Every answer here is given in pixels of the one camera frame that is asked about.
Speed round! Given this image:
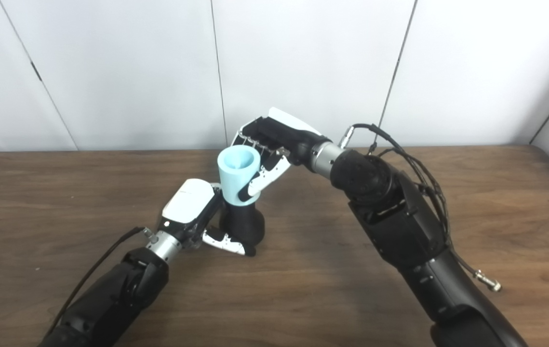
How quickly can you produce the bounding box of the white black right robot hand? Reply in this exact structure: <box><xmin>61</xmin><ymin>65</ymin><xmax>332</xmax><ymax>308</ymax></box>
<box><xmin>230</xmin><ymin>107</ymin><xmax>333</xmax><ymax>202</ymax></box>

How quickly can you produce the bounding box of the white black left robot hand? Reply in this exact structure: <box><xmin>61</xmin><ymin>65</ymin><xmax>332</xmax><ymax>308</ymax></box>
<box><xmin>158</xmin><ymin>178</ymin><xmax>257</xmax><ymax>257</ymax></box>

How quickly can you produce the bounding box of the light blue cup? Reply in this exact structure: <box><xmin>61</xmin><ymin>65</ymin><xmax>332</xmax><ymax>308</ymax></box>
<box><xmin>217</xmin><ymin>145</ymin><xmax>261</xmax><ymax>207</ymax></box>

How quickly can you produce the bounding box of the black flared nozzle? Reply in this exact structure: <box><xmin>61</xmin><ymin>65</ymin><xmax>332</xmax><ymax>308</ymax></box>
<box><xmin>218</xmin><ymin>200</ymin><xmax>266</xmax><ymax>249</ymax></box>

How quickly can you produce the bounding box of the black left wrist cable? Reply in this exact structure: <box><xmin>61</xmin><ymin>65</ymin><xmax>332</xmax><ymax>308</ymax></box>
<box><xmin>45</xmin><ymin>227</ymin><xmax>154</xmax><ymax>338</ymax></box>

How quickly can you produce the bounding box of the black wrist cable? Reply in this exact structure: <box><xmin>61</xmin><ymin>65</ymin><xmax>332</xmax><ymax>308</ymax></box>
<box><xmin>338</xmin><ymin>123</ymin><xmax>502</xmax><ymax>293</ymax></box>
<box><xmin>45</xmin><ymin>227</ymin><xmax>154</xmax><ymax>338</ymax></box>

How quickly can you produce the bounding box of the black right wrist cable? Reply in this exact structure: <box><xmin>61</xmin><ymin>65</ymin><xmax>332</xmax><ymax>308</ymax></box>
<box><xmin>338</xmin><ymin>123</ymin><xmax>502</xmax><ymax>293</ymax></box>

